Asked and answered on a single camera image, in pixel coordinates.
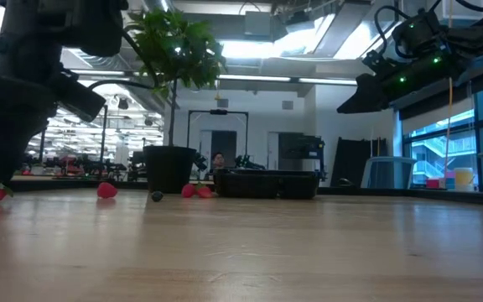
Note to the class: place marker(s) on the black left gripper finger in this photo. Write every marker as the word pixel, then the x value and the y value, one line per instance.
pixel 6 147

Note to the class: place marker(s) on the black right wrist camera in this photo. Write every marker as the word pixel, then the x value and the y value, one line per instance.
pixel 376 63

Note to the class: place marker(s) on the blue and pink box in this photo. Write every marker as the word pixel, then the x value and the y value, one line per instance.
pixel 450 182

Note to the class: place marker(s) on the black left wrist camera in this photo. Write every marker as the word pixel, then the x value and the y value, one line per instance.
pixel 80 96

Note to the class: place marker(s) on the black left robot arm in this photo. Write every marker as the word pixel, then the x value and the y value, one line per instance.
pixel 36 33

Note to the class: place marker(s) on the black panel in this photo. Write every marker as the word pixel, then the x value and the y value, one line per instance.
pixel 352 161

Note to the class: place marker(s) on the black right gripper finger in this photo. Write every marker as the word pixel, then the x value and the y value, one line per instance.
pixel 365 96

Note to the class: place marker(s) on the red box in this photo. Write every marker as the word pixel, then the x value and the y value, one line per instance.
pixel 433 183

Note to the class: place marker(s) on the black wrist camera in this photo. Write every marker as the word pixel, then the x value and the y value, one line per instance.
pixel 376 63
pixel 80 96

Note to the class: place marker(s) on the black plastic tupperware container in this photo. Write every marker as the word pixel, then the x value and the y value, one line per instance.
pixel 266 184

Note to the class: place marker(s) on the green leafy indoor tree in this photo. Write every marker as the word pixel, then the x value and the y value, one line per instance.
pixel 178 46

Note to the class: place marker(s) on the black plant pot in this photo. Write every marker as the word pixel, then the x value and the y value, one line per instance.
pixel 169 170

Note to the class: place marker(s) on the long tube ceiling light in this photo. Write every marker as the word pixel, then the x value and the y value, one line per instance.
pixel 292 79

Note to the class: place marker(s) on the grey bin with white rim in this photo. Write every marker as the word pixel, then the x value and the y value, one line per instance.
pixel 388 173

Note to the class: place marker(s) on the person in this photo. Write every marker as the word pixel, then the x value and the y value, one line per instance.
pixel 218 160

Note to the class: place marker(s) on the small dark green ball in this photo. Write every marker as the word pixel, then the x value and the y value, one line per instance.
pixel 157 196

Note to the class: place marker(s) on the yellow cup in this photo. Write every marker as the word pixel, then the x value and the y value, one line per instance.
pixel 464 178

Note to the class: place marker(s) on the black metal frame rig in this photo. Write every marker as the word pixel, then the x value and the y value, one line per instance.
pixel 218 112
pixel 104 134

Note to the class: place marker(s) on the black dome object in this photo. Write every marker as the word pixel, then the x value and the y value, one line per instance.
pixel 344 182

